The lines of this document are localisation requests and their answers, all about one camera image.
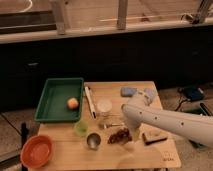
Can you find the wooden folding table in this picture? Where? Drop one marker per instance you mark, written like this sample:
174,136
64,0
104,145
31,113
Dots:
71,153

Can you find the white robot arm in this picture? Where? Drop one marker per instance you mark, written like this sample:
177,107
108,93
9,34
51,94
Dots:
198,128

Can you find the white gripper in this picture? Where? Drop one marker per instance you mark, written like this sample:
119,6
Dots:
135,134

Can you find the metal fork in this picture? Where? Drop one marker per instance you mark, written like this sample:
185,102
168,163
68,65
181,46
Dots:
106,125

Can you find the black-edged board eraser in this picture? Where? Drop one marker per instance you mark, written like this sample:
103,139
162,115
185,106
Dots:
153,136

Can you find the dark red grape bunch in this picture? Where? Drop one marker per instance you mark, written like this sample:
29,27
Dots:
122,136

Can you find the green bin with items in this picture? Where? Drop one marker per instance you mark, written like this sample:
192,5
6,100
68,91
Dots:
202,109

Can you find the blue sponge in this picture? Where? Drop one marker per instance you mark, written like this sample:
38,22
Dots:
127,91

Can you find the orange peach fruit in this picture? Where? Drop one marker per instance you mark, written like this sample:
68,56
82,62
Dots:
72,103

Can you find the red bowl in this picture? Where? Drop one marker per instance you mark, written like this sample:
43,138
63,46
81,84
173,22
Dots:
37,151

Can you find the green plastic tray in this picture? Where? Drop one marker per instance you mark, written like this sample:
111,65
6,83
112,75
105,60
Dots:
52,106

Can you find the black device on floor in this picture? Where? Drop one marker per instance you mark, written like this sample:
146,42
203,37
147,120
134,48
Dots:
193,93

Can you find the small metal cup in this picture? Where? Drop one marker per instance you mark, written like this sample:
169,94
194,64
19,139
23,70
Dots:
93,141

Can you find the green plastic cup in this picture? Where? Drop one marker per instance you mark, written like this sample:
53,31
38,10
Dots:
81,128

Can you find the blue-grey cloth piece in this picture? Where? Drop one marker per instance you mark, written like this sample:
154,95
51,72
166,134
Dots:
150,94

